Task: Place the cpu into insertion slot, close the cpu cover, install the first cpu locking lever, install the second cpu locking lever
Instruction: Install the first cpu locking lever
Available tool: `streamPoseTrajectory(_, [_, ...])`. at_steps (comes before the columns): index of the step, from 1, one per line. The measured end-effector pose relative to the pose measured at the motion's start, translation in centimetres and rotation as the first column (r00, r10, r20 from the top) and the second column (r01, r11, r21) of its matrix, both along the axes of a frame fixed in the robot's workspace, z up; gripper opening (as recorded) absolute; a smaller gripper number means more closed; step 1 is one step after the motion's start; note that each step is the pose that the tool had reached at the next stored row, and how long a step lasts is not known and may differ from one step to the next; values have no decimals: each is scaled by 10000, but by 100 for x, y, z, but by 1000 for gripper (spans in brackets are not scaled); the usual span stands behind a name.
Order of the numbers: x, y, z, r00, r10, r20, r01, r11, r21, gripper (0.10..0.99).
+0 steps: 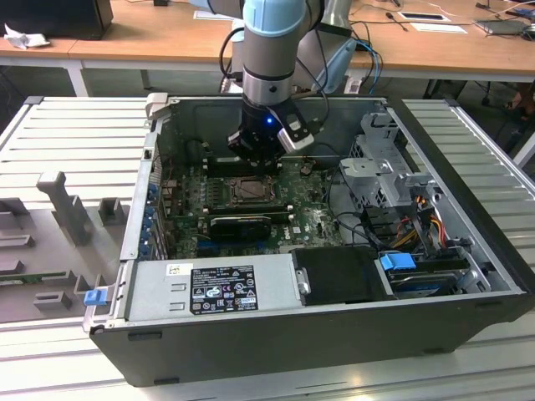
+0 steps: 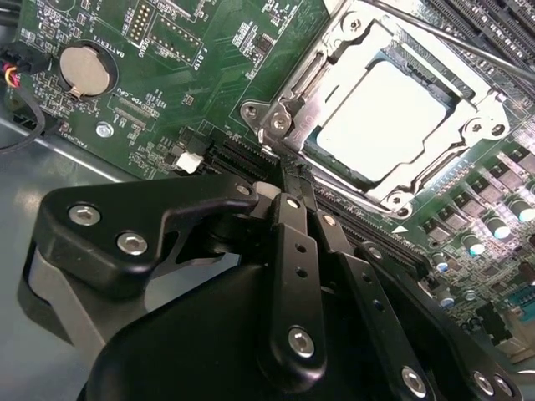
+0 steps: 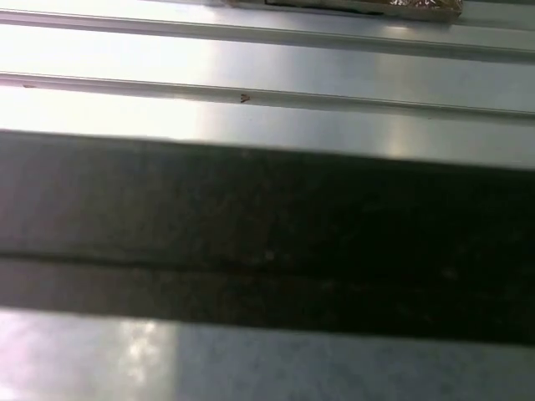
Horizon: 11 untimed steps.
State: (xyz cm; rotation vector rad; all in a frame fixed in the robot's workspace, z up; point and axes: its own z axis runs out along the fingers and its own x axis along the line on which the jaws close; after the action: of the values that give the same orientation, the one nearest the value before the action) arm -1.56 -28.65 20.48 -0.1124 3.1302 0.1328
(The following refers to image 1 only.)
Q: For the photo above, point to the small square CPU plate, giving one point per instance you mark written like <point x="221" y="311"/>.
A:
<point x="253" y="190"/>

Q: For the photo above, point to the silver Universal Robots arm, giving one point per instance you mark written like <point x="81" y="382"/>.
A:
<point x="267" y="54"/>

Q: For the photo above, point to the CPU socket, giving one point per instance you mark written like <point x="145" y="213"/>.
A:
<point x="251" y="204"/>

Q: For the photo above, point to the black RAM slots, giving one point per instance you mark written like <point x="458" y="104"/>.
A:
<point x="221" y="167"/>
<point x="251" y="206"/>

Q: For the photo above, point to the black round cylinder part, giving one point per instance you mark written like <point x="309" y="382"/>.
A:
<point x="194" y="150"/>

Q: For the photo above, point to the black graphics card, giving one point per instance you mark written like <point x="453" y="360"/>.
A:
<point x="240" y="229"/>

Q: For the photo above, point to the green motherboard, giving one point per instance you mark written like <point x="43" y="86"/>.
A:
<point x="309" y="217"/>

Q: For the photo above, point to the white box with barcode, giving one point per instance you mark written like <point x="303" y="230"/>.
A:
<point x="353" y="85"/>

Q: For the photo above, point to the grey metal disk bay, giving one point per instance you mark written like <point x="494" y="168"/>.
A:
<point x="376" y="175"/>

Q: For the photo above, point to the wooden desk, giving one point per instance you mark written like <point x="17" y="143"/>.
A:
<point x="33" y="52"/>
<point x="167" y="42"/>

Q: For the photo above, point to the white framed desk plate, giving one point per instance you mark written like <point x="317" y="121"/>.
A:
<point x="422" y="16"/>
<point x="209" y="15"/>

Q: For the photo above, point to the black plastic shroud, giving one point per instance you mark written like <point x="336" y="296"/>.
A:
<point x="334" y="275"/>

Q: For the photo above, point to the grey power supply unit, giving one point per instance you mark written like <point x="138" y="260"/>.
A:
<point x="150" y="288"/>

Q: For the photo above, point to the hard disk in blue carrier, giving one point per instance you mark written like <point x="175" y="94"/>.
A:
<point x="397" y="261"/>

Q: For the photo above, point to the black open PC case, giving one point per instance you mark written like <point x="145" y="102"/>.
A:
<point x="292" y="346"/>

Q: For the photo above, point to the white paper sheet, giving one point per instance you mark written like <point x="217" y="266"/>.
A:
<point x="439" y="28"/>

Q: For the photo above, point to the grey parts rack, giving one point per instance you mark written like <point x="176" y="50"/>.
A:
<point x="54" y="234"/>

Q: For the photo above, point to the blue plastic case latch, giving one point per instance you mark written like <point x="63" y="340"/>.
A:
<point x="93" y="298"/>

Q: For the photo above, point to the black box on desk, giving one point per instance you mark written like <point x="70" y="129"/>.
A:
<point x="54" y="16"/>

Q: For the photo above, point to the crumpled white paper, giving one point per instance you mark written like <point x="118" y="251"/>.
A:
<point x="25" y="39"/>

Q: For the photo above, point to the person's foot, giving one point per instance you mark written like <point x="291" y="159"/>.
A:
<point x="516" y="104"/>

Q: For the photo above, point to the green circuit board strip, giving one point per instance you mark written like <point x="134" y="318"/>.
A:
<point x="29" y="277"/>

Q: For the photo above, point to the grey flat tablet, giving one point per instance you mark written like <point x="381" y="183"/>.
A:
<point x="499" y="26"/>

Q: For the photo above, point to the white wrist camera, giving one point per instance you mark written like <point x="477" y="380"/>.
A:
<point x="299" y="135"/>

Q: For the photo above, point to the silver metal latch bracket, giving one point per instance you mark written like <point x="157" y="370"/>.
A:
<point x="303" y="282"/>

